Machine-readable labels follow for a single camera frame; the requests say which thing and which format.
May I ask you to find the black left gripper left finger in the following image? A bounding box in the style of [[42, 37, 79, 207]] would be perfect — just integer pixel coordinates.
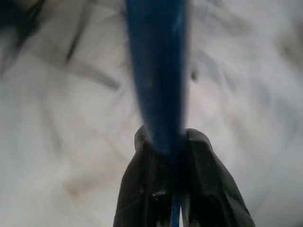
[[113, 124, 174, 227]]

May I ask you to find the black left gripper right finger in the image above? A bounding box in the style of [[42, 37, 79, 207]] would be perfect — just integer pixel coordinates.
[[179, 128, 256, 227]]

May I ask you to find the blue plastic hanger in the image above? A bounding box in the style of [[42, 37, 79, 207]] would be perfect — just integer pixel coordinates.
[[124, 0, 194, 227]]

